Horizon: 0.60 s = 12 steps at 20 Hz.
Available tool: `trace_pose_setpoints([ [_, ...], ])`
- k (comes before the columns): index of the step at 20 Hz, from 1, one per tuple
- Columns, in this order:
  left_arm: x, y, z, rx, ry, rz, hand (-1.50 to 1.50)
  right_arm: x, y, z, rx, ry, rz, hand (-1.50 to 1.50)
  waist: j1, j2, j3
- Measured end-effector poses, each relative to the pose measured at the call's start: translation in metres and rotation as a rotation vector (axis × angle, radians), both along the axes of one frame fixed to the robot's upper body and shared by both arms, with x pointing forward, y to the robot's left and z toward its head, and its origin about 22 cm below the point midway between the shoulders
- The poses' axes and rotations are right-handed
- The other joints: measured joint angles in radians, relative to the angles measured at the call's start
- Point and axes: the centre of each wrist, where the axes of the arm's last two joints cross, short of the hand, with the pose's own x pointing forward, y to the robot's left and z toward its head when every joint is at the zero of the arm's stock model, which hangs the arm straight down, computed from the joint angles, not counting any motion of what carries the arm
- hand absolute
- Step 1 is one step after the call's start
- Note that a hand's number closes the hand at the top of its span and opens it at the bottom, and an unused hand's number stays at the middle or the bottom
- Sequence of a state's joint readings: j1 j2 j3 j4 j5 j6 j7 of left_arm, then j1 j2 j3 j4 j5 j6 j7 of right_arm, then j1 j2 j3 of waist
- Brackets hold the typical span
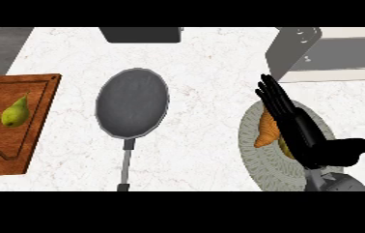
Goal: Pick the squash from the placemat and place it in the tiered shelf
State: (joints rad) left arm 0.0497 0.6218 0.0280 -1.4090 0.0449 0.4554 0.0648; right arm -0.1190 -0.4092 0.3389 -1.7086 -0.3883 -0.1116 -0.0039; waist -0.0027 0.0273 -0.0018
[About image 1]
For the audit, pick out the grey frying pan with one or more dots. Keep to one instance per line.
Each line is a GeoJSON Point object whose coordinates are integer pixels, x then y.
{"type": "Point", "coordinates": [131, 103]}

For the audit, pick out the pale woven round placemat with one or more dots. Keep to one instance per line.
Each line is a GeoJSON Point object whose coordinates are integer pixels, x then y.
{"type": "Point", "coordinates": [264, 156]}

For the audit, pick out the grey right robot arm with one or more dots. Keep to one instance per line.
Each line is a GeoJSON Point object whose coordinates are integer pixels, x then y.
{"type": "Point", "coordinates": [332, 182]}

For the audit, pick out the yellow squash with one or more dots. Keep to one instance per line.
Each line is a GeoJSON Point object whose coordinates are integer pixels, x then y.
{"type": "Point", "coordinates": [285, 150]}

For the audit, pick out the dark grey box appliance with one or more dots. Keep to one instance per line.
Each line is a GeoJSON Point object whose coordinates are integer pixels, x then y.
{"type": "Point", "coordinates": [141, 34]}

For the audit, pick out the brown wooden cutting board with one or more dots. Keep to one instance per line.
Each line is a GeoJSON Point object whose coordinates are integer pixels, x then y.
{"type": "Point", "coordinates": [25, 121]}

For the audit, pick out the grey open appliance door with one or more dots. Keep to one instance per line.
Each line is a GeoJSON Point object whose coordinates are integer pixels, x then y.
{"type": "Point", "coordinates": [289, 51]}

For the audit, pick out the green pear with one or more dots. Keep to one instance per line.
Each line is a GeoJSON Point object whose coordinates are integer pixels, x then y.
{"type": "Point", "coordinates": [14, 112]}

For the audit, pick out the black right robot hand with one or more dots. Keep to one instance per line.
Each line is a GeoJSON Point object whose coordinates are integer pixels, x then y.
{"type": "Point", "coordinates": [295, 124]}

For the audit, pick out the orange croissant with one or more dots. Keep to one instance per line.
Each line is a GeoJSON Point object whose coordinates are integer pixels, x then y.
{"type": "Point", "coordinates": [266, 130]}

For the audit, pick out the pale grey appliance body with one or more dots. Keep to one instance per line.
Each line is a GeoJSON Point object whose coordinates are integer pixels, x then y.
{"type": "Point", "coordinates": [332, 59]}

